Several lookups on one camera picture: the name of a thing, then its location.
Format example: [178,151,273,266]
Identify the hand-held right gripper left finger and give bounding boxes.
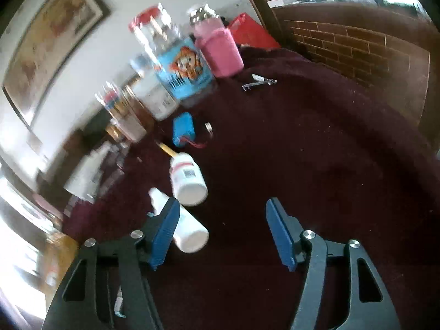
[41,197,182,330]

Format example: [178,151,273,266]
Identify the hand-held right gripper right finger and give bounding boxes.
[265,197,402,330]

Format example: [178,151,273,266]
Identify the white nozzle bottle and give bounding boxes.
[148,187,210,254]

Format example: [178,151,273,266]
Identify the white bottle red label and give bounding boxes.
[169,152,209,207]

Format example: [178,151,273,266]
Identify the yellow pencil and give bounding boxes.
[156,141,178,158]

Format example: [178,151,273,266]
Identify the dark red tablecloth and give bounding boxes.
[63,47,440,330]

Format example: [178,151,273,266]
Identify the blue battery pack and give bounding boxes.
[171,112,194,147]

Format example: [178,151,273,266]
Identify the white plastic tub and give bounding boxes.
[130,53,180,122]

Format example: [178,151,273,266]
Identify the metal nail clipper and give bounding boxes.
[241,73,278,92]

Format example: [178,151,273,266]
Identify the clear jar blue label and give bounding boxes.
[128,3,218,108]

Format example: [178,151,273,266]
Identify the bottle in pink knitted sleeve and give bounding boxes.
[190,3,245,78]

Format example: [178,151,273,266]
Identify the brick pattern panel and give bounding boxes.
[271,3,431,128]

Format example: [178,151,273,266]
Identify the red bag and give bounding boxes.
[228,12,281,51]

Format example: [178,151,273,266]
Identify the framed wall picture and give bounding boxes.
[1,0,111,128]

